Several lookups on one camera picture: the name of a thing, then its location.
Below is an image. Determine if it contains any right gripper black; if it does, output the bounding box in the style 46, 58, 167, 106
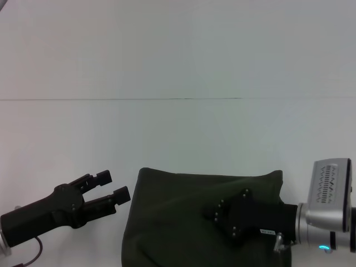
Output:
201, 188, 298, 246

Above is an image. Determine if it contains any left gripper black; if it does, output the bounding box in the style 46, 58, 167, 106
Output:
0, 169, 132, 249

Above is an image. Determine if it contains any dark green t-shirt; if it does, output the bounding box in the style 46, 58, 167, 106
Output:
121, 166, 298, 267

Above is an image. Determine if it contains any grey right gripper cable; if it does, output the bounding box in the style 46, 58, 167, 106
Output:
273, 231, 296, 253

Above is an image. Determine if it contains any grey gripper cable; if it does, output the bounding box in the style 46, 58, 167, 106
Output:
10, 205, 45, 267
273, 231, 296, 253

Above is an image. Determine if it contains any grey left gripper cable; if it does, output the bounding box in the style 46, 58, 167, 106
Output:
10, 205, 45, 267

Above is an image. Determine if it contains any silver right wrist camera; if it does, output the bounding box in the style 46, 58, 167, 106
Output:
306, 157, 353, 233

